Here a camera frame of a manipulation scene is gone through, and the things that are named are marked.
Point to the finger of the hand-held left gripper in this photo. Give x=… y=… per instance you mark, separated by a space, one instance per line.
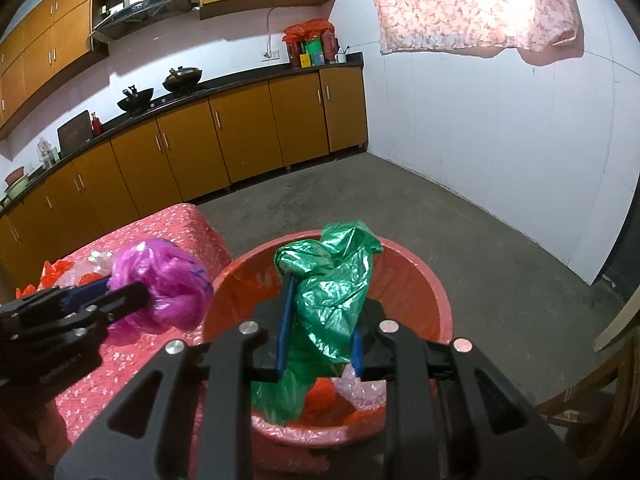
x=125 y=297
x=85 y=292

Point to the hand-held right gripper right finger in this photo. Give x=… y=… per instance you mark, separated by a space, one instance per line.
x=357 y=355

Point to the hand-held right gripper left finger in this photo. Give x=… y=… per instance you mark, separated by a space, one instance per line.
x=282 y=330

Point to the plastic bags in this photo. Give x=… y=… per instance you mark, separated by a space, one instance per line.
x=365 y=390
x=85 y=265

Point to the magenta plastic bag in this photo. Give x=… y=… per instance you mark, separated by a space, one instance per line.
x=165 y=280

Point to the large knotted orange plastic bag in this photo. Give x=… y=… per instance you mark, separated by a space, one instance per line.
x=322 y=395

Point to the small orange plastic bag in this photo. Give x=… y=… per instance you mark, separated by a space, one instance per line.
x=365 y=416

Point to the green plastic bag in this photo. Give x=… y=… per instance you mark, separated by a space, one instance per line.
x=330 y=285

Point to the red plastic basket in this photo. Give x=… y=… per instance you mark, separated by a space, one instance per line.
x=415 y=290

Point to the red floral blanket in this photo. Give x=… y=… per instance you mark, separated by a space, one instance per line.
x=165 y=230

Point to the green basin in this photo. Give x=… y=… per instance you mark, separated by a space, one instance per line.
x=17 y=190

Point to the pink basin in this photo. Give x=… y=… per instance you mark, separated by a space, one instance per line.
x=15 y=176

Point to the clear plastic bottle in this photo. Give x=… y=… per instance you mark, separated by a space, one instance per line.
x=46 y=152

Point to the dark cutting board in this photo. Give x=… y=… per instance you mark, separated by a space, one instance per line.
x=75 y=132

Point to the red bottle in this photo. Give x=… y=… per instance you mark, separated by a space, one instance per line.
x=96 y=127

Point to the wooden base cabinets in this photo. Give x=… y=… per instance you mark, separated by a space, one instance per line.
x=200 y=145

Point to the black wok with lid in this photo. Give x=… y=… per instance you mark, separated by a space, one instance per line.
x=182 y=80

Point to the black kitchen countertop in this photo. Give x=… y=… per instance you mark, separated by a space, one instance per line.
x=235 y=80

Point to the wooden chair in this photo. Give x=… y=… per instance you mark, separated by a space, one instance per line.
x=600 y=400

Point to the white mug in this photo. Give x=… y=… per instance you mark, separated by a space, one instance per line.
x=340 y=58

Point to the green box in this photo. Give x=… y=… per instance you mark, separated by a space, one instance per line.
x=315 y=52

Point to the steel range hood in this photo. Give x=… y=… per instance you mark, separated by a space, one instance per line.
x=145 y=10

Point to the red bag on boxes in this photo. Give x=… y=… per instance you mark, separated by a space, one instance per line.
x=310 y=30

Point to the pink floral curtain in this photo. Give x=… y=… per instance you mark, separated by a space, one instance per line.
x=465 y=5

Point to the wooden wall cabinets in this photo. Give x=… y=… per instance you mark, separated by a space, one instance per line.
x=60 y=30

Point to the white wall socket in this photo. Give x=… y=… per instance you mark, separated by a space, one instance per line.
x=271 y=55

